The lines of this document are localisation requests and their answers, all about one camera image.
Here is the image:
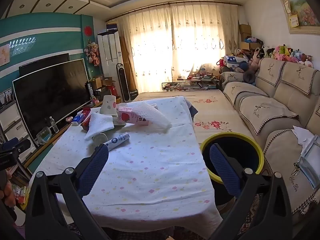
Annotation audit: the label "clear water bottle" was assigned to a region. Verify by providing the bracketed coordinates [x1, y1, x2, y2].
[49, 116, 60, 134]

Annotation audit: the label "red box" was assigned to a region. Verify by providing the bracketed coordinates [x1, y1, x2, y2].
[81, 107, 92, 130]

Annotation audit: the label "pile of colourful packets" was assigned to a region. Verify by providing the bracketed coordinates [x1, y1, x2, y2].
[10, 170, 31, 211]

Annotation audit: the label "black bin with yellow rim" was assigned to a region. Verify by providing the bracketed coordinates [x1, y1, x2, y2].
[199, 132, 265, 205]

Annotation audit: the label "small black television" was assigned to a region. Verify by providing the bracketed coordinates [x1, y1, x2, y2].
[19, 53, 70, 78]

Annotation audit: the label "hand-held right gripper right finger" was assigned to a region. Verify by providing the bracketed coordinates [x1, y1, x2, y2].
[209, 143, 293, 240]

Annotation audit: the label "blue tissue pack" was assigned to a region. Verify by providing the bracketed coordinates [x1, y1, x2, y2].
[71, 114, 85, 125]

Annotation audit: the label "white box with leaf print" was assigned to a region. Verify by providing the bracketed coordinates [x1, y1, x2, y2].
[100, 95, 118, 117]

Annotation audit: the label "person's left hand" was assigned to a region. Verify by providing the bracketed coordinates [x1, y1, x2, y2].
[0, 179, 17, 208]

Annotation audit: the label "pink strawberry milk carton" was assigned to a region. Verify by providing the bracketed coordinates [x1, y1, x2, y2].
[117, 106, 150, 127]

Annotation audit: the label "curtain rod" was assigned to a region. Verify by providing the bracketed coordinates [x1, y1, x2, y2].
[107, 1, 243, 23]

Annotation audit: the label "large black television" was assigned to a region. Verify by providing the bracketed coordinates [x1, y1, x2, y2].
[12, 59, 92, 140]

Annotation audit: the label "white standing air conditioner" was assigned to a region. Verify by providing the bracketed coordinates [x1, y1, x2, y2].
[97, 30, 124, 103]

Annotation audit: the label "black and white tower fan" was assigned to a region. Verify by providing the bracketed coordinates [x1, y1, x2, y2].
[116, 63, 130, 103]

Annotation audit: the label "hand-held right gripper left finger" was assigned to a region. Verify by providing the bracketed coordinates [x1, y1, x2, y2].
[25, 144, 110, 240]

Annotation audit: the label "stack of cardboard boxes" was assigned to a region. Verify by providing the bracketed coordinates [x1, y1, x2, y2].
[239, 24, 262, 50]

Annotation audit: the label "beige sofa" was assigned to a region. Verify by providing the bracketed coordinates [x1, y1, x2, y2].
[220, 57, 320, 228]

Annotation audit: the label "open cardboard boxes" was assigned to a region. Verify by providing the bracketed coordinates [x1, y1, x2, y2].
[89, 76, 113, 95]

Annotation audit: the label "clear plastic bag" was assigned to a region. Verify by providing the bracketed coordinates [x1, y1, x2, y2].
[296, 135, 320, 191]

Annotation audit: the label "dark grey neck pillow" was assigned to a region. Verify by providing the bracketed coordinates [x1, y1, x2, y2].
[242, 69, 256, 84]

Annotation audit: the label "row of plush toys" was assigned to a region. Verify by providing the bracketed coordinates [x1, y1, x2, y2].
[260, 44, 314, 68]

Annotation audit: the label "framed flower painting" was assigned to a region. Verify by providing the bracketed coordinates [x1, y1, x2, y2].
[277, 0, 320, 34]

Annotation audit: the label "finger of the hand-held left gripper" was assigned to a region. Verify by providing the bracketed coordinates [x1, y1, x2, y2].
[0, 137, 32, 155]

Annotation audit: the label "white foam net sleeve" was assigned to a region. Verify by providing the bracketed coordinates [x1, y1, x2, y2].
[132, 101, 173, 133]

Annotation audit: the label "beige floral cloth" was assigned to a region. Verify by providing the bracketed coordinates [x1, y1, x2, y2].
[132, 89, 255, 145]

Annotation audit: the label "glass ashtray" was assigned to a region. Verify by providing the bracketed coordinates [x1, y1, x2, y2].
[36, 127, 52, 145]

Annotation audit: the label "cream embroidered curtain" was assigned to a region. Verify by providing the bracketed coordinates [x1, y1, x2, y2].
[116, 2, 242, 93]

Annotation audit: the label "white textured paper towel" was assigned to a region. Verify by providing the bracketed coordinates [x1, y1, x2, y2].
[84, 112, 115, 141]

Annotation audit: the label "cluttered glass coffee table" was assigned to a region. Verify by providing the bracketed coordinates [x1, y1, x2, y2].
[161, 76, 222, 92]

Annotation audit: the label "white tube with blue label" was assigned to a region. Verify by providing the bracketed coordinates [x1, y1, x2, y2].
[103, 132, 130, 152]

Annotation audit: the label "clear plastic cup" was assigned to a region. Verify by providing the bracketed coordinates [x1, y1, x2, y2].
[92, 133, 108, 146]

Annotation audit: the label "blue star print case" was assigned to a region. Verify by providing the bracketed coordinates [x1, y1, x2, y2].
[223, 55, 248, 71]

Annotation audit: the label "white papers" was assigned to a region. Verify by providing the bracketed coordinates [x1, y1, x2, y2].
[292, 126, 320, 155]

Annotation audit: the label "hanging flower decoration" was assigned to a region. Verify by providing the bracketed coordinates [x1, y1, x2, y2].
[84, 40, 100, 67]

